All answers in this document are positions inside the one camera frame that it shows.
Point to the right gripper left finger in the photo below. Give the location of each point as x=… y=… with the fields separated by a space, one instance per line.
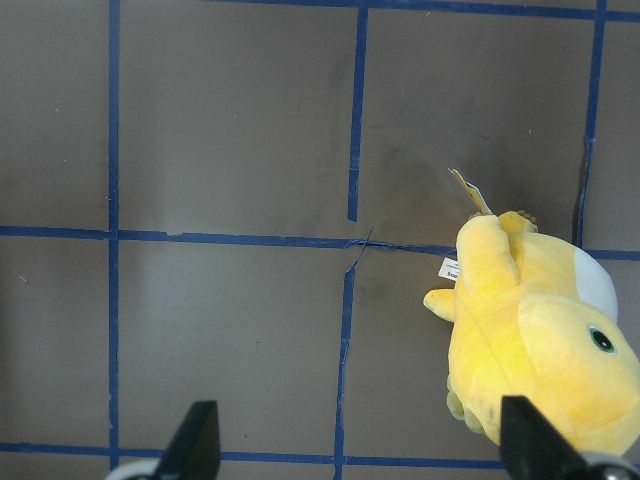
x=194 y=451

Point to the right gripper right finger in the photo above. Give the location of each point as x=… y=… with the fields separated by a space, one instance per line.
x=531 y=448

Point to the yellow plush toy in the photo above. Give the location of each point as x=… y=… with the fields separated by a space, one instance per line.
x=536 y=316

